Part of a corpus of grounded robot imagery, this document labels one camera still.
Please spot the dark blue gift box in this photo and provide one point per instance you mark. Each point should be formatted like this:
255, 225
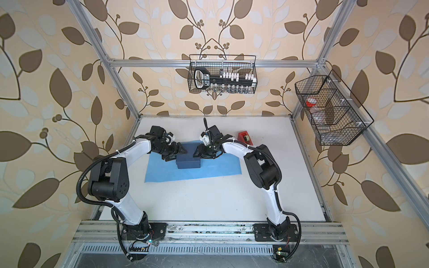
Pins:
188, 160

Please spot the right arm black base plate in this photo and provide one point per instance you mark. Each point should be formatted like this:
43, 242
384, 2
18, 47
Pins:
266, 232

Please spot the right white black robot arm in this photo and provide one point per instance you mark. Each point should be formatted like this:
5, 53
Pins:
264, 172

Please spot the red tape dispenser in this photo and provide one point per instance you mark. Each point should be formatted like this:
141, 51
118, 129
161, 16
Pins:
244, 137

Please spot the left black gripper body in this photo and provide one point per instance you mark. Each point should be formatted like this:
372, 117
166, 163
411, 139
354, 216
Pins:
165, 150

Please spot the black wire basket back wall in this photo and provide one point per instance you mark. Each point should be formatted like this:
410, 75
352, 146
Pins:
235, 63

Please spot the red capped clear container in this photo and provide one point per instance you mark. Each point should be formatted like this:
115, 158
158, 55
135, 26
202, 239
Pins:
311, 102

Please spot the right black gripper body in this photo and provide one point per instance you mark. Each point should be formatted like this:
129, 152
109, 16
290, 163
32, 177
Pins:
210, 151

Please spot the black wire basket wall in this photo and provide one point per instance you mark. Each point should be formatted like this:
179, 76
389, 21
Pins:
235, 63
339, 117

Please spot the light blue wrapping paper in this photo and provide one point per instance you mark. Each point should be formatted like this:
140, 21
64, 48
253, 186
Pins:
160, 171

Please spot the black wire basket right wall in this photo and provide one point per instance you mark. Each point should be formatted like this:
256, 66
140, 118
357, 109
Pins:
339, 117

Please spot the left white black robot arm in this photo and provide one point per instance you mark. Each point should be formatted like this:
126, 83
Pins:
105, 182

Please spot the aluminium front rail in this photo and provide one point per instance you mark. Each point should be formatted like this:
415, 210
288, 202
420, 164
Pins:
224, 232

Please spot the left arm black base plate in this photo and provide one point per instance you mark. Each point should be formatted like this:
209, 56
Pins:
144, 232

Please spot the black socket wrench set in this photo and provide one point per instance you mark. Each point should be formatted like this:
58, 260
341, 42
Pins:
222, 80

